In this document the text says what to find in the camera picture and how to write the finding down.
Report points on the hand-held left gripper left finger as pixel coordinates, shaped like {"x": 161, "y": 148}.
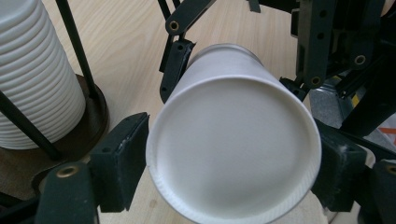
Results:
{"x": 121, "y": 161}

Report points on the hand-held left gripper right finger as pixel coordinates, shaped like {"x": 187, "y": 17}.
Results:
{"x": 337, "y": 168}

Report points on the dark wooden cup holder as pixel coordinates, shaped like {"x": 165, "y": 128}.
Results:
{"x": 95, "y": 121}

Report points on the white paper cup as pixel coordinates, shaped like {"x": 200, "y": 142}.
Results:
{"x": 233, "y": 149}

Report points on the tall stack of white cups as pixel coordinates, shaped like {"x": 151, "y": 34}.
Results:
{"x": 34, "y": 77}

